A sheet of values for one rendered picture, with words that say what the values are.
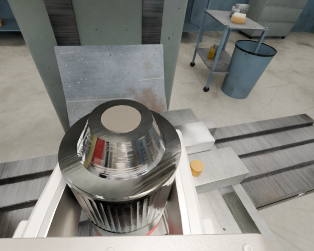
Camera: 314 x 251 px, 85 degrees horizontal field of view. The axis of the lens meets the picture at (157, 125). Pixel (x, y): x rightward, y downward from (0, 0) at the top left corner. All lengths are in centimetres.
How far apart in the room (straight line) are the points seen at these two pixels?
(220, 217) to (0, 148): 189
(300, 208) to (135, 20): 173
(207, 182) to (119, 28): 47
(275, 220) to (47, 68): 166
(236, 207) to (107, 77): 48
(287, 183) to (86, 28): 65
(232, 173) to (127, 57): 44
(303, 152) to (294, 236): 113
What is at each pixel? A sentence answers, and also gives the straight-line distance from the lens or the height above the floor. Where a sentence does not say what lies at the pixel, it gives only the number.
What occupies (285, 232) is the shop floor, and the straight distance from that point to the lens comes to 168.
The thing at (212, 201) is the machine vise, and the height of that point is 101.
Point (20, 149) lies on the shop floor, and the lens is 192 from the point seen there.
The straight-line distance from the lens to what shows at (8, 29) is 405.
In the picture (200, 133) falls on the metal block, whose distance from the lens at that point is 33.
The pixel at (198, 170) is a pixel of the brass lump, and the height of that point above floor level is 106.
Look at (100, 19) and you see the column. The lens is 57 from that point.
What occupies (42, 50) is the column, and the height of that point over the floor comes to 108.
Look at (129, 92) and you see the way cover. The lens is 59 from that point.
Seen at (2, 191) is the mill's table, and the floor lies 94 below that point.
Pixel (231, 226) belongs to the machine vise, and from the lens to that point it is 33.
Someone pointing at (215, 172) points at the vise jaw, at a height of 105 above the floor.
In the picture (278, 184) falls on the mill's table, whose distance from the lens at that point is 52.
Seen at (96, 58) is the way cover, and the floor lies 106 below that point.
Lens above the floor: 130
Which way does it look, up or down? 45 degrees down
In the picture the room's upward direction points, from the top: 7 degrees clockwise
